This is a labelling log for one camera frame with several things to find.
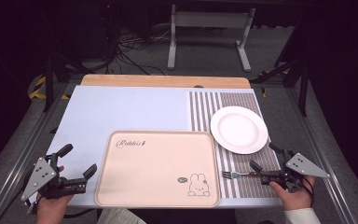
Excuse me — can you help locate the person's left hand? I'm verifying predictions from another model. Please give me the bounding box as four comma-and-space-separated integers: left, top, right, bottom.
35, 165, 75, 224

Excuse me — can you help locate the person's white sleeve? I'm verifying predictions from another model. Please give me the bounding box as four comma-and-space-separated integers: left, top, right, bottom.
283, 207, 322, 224

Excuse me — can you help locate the aluminium frame rail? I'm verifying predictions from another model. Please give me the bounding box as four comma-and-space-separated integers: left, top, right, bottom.
283, 87, 358, 224
0, 83, 73, 224

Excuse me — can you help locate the grey striped placemat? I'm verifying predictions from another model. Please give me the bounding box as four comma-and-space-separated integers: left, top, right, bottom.
188, 91, 282, 200

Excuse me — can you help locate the yellow black floor tape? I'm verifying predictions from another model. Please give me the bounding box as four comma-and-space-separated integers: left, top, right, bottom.
27, 76, 72, 102

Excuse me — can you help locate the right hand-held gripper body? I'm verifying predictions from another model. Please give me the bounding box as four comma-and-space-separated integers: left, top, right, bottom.
259, 148, 331, 193

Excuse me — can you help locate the tangle of black floor cables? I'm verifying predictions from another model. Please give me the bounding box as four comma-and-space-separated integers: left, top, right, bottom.
106, 26, 171, 77

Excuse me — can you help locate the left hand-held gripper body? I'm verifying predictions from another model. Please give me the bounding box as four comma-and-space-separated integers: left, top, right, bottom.
21, 152, 88, 202

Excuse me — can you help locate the person's beige trouser leg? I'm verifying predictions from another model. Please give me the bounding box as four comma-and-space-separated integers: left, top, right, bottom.
96, 207, 147, 224

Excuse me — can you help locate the white metal stand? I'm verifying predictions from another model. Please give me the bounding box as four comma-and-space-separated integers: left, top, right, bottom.
166, 4, 256, 73

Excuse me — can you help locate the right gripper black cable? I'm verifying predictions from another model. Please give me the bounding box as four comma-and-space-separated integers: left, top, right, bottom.
301, 175, 315, 204

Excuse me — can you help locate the white round plate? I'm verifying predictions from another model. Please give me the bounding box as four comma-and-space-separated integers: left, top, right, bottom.
210, 105, 269, 156

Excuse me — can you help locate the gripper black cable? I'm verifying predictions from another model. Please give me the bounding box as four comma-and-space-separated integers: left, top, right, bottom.
301, 175, 315, 204
62, 208, 98, 219

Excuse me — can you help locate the light blue table mat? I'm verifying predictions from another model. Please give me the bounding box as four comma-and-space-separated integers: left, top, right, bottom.
27, 85, 284, 209

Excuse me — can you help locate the person's right hand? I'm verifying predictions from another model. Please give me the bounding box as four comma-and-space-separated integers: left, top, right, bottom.
268, 175, 317, 212

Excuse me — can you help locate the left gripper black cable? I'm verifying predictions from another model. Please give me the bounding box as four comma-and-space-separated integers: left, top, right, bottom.
62, 208, 98, 219

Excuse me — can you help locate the black equipment case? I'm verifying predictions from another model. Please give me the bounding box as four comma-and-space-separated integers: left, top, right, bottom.
82, 0, 120, 61

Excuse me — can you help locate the black tripod stand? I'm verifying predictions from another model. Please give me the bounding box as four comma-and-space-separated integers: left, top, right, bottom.
41, 50, 87, 114
250, 54, 312, 118

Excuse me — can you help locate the beige tray with rabbit print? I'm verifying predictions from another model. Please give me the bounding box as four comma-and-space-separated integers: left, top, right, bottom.
94, 130, 222, 209

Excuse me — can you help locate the metal fork with brown handle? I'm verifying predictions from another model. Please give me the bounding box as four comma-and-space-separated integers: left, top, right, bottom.
221, 170, 264, 180

